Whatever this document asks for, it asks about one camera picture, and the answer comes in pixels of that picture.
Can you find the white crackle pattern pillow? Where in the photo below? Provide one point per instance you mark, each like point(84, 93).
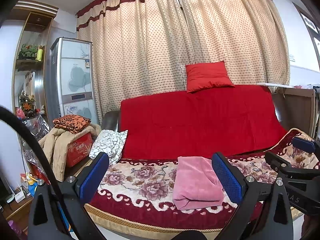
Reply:
point(111, 143)

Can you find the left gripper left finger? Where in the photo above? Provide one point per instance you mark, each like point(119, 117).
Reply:
point(49, 217)

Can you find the red gift box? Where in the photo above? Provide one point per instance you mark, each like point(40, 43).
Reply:
point(79, 149)

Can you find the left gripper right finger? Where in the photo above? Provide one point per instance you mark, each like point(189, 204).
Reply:
point(263, 210)

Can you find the black sofa armrest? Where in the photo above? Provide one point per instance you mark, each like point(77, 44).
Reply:
point(111, 121)

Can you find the orange black patterned cloth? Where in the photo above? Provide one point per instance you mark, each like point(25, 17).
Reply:
point(72, 123)

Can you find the red cushion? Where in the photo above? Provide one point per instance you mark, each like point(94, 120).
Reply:
point(207, 75)

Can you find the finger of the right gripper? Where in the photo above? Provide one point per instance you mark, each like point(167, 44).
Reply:
point(275, 161)
point(304, 145)

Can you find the wooden display shelf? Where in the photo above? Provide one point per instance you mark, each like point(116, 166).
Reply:
point(28, 97)

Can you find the pink corduroy zip jacket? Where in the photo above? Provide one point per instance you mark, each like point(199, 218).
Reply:
point(196, 185)

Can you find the red sofa throw blanket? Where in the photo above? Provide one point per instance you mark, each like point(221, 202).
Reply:
point(231, 120)

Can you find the beige dotted curtain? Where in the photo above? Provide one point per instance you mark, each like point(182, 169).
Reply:
point(141, 47)

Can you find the floral plush seat blanket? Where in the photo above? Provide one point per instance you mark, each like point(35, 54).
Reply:
point(135, 196)

